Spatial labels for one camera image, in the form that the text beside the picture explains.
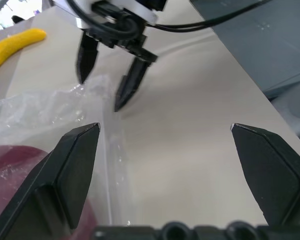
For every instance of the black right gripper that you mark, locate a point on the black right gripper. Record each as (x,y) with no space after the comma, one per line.
(115,35)

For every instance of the clear plastic bag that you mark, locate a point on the clear plastic bag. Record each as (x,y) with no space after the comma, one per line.
(52,105)

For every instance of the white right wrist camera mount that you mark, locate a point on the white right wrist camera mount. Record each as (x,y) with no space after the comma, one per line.
(142,12)

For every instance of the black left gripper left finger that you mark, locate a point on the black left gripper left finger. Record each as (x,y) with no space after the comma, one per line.
(52,175)

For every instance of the grey rounded robot body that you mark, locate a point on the grey rounded robot body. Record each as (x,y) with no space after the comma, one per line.
(297,110)

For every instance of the maroon cap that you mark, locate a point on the maroon cap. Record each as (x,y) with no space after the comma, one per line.
(12,162)

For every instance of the yellow toy banana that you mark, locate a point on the yellow toy banana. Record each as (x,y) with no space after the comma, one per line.
(12,45)

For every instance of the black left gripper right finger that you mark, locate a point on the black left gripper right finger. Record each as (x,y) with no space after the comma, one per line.
(272,170)

